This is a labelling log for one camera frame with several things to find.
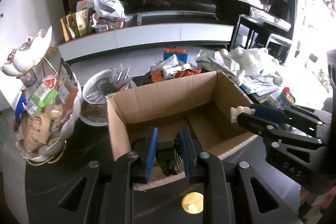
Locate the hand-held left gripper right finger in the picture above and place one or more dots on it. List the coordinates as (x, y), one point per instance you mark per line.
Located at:
(186, 155)

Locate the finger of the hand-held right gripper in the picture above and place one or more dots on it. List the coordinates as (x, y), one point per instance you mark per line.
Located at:
(252, 123)
(270, 113)

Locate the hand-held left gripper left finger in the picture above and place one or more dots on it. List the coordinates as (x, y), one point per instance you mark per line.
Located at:
(151, 155)

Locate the dark green toy truck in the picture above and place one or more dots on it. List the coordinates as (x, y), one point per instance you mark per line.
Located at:
(168, 158)

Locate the white bear figure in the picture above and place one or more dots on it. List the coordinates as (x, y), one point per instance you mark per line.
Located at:
(236, 113)

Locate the brown cardboard box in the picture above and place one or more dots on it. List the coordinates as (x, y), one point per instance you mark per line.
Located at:
(162, 98)

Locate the black marble desktop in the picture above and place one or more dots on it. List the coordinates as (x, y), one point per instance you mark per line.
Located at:
(86, 140)

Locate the green red toy boat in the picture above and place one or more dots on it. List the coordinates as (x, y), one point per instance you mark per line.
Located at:
(287, 96)

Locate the yellow cup with straw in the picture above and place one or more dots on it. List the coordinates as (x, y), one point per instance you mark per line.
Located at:
(193, 203)

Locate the white plush toy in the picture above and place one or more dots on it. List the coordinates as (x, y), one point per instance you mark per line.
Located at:
(252, 61)

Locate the white round bowl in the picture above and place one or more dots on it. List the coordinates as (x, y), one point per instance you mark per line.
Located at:
(94, 121)

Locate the grey plastic bag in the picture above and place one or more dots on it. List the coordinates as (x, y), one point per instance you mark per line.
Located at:
(210, 61)

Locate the orange snack packet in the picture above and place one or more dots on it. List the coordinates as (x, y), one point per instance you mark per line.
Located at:
(189, 73)

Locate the pile of clear plastic packets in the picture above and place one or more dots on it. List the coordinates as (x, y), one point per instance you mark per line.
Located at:
(113, 85)

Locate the small white box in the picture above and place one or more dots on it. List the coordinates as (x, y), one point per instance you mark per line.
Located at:
(173, 71)

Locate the blue orange carton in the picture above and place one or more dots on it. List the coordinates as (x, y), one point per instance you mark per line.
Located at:
(174, 54)

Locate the pile of snack packets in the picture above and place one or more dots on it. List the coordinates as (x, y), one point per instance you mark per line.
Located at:
(39, 129)

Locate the white low television cabinet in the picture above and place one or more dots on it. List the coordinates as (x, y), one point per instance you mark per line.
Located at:
(147, 35)

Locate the clear wrapped snack packages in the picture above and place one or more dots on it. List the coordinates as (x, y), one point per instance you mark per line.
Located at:
(107, 24)

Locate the standing snack pouches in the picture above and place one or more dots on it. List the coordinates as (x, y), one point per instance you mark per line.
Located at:
(78, 22)

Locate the white plastic bag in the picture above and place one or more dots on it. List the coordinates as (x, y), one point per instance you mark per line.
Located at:
(107, 7)

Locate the white shell tiered snack stand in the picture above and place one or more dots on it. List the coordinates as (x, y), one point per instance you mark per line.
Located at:
(26, 61)

